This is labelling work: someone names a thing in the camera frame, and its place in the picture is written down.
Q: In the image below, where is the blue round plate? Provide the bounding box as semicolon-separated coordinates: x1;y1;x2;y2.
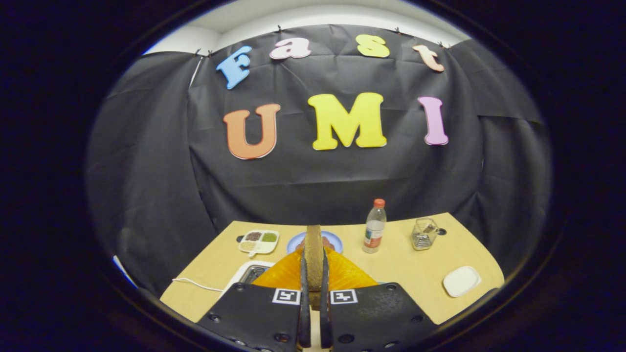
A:
287;230;343;255

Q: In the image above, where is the white toaster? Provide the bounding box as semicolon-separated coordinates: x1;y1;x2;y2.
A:
223;261;275;296

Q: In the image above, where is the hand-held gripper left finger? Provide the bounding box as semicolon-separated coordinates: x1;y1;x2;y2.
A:
196;247;312;352

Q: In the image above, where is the white square plate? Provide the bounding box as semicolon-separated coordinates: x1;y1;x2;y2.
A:
443;265;482;298

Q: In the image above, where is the metal wire cutlery holder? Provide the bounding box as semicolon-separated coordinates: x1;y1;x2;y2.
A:
411;218;439;251

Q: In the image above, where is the white divided condiment tray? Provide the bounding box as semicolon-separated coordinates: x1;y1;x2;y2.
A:
237;230;280;257

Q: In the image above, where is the brown bread slice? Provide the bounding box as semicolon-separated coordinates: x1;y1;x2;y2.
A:
304;225;323;311

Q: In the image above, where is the white power cable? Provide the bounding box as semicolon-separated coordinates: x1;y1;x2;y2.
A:
172;277;224;292

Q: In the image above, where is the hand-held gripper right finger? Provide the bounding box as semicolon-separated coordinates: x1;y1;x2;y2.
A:
320;247;438;352

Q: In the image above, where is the clear plastic bottle red cap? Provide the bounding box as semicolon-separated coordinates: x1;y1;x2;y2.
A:
362;198;387;254

